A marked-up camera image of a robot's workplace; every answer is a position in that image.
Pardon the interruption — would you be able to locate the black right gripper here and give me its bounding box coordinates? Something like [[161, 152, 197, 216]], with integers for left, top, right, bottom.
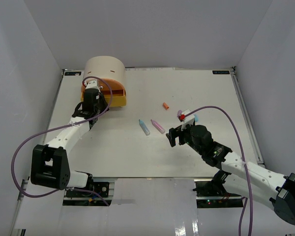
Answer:
[[166, 122, 204, 156]]

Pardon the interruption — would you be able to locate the blue highlighter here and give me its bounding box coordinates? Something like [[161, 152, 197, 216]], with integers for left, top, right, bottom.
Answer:
[[139, 119, 150, 136]]

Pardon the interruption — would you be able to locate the blue highlighter cap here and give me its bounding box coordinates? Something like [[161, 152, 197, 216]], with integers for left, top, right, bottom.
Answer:
[[194, 114, 199, 122]]

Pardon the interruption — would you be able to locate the orange pen cap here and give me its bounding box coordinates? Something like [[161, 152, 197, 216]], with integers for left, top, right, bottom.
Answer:
[[163, 102, 169, 110]]

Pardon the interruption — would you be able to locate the yellow drawer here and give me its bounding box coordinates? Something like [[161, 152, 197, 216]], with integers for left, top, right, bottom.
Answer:
[[80, 88, 127, 108]]

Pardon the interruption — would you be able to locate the orange top drawer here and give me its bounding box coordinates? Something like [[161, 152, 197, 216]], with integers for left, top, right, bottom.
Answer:
[[82, 78, 125, 91]]

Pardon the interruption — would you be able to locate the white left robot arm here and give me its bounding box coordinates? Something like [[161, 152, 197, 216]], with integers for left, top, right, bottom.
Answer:
[[30, 88, 108, 196]]

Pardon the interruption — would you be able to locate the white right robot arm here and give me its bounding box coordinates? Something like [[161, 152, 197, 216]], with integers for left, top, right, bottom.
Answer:
[[166, 124, 295, 225]]

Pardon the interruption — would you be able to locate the pink highlighter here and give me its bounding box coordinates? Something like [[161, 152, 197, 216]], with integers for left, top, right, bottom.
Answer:
[[150, 119, 165, 134]]

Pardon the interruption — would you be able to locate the beige cylindrical drawer organizer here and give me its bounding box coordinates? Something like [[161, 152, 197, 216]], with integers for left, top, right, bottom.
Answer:
[[83, 56, 125, 87]]

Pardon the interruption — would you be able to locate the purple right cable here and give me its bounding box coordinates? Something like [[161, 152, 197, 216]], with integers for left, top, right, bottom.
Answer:
[[184, 106, 254, 236]]

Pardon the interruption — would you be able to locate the purple cable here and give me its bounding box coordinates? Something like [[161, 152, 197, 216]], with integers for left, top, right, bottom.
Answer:
[[184, 106, 254, 236], [11, 76, 114, 207]]

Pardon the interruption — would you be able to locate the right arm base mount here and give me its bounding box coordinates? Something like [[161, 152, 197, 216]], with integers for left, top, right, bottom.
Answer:
[[193, 170, 243, 209]]

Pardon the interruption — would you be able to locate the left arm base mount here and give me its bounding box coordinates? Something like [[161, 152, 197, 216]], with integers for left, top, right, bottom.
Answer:
[[62, 181, 113, 207]]

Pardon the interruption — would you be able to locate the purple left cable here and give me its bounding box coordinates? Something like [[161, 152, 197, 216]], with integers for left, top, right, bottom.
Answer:
[[11, 76, 114, 207]]

